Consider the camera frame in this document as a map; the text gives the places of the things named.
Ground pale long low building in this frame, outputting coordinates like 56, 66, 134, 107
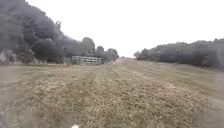
71, 55, 102, 65

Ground mown dry grass field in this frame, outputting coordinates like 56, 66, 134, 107
0, 58, 224, 128

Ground row of dark trees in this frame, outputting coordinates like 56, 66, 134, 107
133, 38, 224, 70

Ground wood of dark trees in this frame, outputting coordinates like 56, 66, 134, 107
0, 0, 120, 66

